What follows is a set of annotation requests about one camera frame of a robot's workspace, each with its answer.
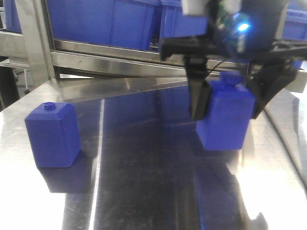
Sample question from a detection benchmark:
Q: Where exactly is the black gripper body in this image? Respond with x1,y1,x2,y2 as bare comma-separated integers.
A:
160,0,307,60

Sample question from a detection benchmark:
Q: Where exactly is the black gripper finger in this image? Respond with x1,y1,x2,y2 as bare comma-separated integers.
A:
183,55,211,120
247,59,297,119

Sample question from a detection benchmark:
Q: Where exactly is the blue bottle part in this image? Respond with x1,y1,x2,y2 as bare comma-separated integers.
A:
24,102,81,168
196,71,256,150

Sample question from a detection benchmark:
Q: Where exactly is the blue bottle part, round cap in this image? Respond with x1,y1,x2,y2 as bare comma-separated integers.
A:
24,102,81,168

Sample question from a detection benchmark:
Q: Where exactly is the stainless steel shelf rack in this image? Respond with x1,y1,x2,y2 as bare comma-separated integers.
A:
0,0,299,86

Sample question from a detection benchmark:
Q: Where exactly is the blue plastic bin, far right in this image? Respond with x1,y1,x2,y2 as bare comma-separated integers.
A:
282,0,307,70

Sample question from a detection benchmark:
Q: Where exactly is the blue plastic bin, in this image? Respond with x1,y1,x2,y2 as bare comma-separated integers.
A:
282,0,307,70
158,0,208,52
3,0,22,34
47,0,161,50

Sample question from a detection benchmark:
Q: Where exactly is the blue plastic bin, centre right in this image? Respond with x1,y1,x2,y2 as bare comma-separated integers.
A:
158,0,208,52

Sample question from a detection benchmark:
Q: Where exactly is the blue plastic bin, centre left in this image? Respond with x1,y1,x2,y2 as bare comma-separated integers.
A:
47,0,161,50

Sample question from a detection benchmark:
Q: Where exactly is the wheeled metal cart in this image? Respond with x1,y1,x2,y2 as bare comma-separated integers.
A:
0,56,35,97

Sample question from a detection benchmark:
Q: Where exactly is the blue plastic bin, far left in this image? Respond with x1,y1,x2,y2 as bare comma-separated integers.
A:
3,0,22,34

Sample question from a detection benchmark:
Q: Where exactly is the black thin cable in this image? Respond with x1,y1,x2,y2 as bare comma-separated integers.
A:
206,59,231,74

